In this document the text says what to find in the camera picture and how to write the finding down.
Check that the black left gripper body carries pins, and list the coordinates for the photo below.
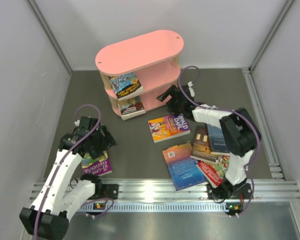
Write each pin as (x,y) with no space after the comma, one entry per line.
(96,137)

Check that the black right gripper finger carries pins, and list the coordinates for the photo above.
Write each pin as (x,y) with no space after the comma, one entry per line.
(176,106)
(170,92)

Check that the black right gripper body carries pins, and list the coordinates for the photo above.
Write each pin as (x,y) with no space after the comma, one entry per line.
(174,96)

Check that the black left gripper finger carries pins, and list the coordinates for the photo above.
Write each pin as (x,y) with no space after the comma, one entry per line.
(95,150)
(108,139)

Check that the purple 117-storey treehouse book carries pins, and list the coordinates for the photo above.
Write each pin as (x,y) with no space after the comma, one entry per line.
(99,166)

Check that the yellow Brideshead Revisited book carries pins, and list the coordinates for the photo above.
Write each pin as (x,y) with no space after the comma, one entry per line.
(130,108)

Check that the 169-storey treehouse book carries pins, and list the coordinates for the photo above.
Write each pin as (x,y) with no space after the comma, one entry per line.
(126,85)

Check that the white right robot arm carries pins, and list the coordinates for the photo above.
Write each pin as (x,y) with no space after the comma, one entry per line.
(241,136)

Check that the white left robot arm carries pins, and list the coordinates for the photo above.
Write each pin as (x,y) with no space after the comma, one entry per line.
(49,215)

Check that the orange Roald Dahl book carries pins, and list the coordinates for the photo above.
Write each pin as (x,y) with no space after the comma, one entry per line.
(168,127)

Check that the pink three-tier shelf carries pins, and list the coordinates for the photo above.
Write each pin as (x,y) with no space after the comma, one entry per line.
(153,57)

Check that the brown dark cover book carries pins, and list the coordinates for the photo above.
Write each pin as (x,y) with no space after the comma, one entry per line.
(201,147)

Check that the dark blue paperback book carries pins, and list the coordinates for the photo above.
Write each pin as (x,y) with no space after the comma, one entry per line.
(217,144)

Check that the blue orange paperback book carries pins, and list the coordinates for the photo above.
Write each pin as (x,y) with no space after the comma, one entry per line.
(183,169)

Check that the red green treehouse book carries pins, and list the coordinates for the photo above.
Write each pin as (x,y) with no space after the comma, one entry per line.
(215,173)

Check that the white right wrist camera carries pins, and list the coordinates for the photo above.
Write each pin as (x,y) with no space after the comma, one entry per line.
(190,89)

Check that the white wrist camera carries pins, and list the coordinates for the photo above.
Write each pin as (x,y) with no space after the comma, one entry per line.
(77,123)
(190,89)

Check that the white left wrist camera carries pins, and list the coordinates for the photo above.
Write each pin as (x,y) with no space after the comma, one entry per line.
(77,123)

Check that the aluminium mounting rail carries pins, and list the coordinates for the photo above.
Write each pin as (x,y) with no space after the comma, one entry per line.
(160,195)

